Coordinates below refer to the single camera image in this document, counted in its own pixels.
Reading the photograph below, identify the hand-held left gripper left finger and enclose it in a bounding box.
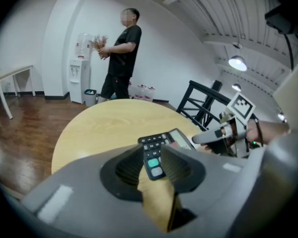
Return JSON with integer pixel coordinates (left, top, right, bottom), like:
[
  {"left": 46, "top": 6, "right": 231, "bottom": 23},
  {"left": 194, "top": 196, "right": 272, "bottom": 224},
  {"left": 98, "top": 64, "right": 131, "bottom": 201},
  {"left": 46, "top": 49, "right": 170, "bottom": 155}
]
[{"left": 20, "top": 144, "right": 162, "bottom": 238}]

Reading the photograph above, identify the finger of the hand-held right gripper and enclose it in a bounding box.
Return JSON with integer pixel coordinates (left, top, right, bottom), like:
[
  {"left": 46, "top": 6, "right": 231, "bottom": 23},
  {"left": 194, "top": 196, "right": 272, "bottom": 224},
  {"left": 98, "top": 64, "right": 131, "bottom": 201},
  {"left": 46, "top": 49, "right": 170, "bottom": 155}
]
[
  {"left": 191, "top": 123, "right": 233, "bottom": 145},
  {"left": 204, "top": 140, "right": 230, "bottom": 156}
]

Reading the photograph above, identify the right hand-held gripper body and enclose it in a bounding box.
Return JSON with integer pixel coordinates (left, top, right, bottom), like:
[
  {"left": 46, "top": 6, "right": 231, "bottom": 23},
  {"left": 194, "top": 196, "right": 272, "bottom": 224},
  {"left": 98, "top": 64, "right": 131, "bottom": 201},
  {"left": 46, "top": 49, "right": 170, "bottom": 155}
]
[{"left": 219, "top": 92, "right": 256, "bottom": 159}]

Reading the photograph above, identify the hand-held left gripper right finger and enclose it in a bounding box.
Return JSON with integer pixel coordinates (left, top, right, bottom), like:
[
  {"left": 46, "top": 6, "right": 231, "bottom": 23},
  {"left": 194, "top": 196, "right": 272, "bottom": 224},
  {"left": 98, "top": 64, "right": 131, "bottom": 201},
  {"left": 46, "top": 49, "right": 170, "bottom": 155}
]
[{"left": 160, "top": 145, "right": 267, "bottom": 238}]

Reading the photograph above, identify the black calculator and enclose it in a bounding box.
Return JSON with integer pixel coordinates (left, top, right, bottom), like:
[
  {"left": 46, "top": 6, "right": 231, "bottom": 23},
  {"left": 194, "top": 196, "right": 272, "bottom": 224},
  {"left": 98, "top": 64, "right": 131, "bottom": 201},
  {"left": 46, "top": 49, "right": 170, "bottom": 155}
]
[{"left": 137, "top": 128, "right": 197, "bottom": 181}]

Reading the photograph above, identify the person's right forearm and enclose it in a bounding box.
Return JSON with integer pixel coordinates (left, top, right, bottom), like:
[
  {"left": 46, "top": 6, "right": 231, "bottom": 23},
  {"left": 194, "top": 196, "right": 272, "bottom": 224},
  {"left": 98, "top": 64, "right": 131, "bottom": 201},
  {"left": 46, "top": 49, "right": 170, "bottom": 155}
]
[{"left": 246, "top": 119, "right": 292, "bottom": 144}]

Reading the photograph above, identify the black metal railing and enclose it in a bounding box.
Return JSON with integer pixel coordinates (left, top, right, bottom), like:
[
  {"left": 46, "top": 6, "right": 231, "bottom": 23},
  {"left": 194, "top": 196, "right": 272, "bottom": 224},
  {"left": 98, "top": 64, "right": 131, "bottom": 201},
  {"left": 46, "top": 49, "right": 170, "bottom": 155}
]
[{"left": 176, "top": 80, "right": 232, "bottom": 131}]

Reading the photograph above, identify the person's white shirt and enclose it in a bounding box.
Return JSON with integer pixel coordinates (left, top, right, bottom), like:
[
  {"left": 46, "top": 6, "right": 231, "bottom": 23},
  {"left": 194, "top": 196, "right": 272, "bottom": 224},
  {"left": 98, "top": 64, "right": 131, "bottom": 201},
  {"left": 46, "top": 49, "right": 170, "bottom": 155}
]
[{"left": 273, "top": 55, "right": 298, "bottom": 134}]

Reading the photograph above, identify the round wooden table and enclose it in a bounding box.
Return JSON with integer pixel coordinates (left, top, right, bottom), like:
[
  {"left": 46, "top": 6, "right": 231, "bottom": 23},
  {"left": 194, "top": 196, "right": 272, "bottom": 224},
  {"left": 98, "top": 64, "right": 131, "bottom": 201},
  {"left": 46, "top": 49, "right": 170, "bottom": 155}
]
[{"left": 51, "top": 98, "right": 205, "bottom": 233}]

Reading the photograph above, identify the clear water jug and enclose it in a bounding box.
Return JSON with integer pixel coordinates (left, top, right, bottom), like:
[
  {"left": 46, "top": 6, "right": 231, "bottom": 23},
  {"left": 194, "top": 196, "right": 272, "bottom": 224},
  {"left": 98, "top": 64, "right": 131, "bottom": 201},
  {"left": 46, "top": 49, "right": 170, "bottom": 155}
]
[
  {"left": 128, "top": 81, "right": 140, "bottom": 100},
  {"left": 136, "top": 84, "right": 148, "bottom": 102},
  {"left": 145, "top": 85, "right": 157, "bottom": 103}
]

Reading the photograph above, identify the grey trash bin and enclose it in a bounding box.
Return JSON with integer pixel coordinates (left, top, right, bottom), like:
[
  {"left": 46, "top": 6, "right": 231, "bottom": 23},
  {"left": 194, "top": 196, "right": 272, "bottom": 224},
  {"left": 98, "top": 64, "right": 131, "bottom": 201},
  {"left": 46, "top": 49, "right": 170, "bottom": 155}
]
[{"left": 83, "top": 89, "right": 98, "bottom": 107}]

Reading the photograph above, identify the white water dispenser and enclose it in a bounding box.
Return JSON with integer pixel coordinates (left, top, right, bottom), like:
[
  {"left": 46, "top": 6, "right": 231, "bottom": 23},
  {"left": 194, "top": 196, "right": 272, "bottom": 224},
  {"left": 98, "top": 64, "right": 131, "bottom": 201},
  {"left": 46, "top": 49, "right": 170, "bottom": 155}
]
[{"left": 69, "top": 58, "right": 91, "bottom": 104}]

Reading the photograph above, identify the white desk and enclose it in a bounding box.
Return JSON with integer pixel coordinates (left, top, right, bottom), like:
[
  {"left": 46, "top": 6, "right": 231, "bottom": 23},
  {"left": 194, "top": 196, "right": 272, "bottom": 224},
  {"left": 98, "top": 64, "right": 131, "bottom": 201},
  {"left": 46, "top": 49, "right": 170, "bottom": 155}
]
[{"left": 0, "top": 64, "right": 37, "bottom": 120}]

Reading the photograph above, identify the dried flower bouquet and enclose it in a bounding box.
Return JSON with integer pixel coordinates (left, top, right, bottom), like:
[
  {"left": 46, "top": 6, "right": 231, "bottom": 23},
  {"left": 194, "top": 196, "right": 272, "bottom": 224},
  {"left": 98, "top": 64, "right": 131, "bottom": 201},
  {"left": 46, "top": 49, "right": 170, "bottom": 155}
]
[{"left": 89, "top": 34, "right": 110, "bottom": 60}]

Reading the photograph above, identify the water dispenser bottle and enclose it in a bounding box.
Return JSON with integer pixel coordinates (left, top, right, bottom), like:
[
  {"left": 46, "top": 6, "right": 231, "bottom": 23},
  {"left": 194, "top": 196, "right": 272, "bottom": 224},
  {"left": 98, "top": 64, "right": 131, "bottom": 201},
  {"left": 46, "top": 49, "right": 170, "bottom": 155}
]
[{"left": 74, "top": 32, "right": 94, "bottom": 60}]

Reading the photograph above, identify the black head-worn camera rig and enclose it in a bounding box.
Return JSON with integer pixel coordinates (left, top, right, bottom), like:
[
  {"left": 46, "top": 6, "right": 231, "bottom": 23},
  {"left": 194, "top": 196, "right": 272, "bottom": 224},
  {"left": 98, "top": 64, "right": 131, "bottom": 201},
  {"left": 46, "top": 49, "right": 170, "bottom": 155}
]
[{"left": 264, "top": 2, "right": 298, "bottom": 41}]

